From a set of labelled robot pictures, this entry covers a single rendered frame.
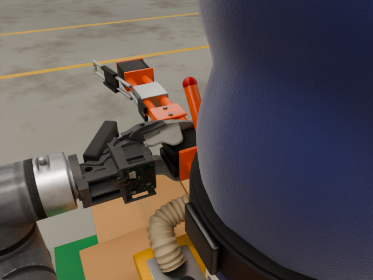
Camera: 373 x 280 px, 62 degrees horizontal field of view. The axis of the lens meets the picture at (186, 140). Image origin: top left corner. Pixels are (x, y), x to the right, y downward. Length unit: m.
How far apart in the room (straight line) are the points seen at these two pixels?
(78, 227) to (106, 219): 0.75
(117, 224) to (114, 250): 0.58
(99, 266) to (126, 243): 0.07
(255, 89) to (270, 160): 0.04
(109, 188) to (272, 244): 0.31
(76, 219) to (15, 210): 1.62
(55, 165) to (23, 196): 0.06
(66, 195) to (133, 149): 0.12
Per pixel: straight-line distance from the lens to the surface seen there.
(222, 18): 0.17
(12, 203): 0.47
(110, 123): 0.58
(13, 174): 0.47
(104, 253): 0.70
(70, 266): 1.88
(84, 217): 2.08
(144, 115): 0.63
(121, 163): 0.45
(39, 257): 0.53
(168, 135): 0.50
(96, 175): 0.47
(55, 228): 2.08
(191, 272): 0.50
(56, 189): 0.46
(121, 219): 1.28
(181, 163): 0.49
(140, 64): 0.82
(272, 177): 0.17
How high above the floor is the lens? 1.50
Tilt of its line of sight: 35 degrees down
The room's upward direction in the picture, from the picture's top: straight up
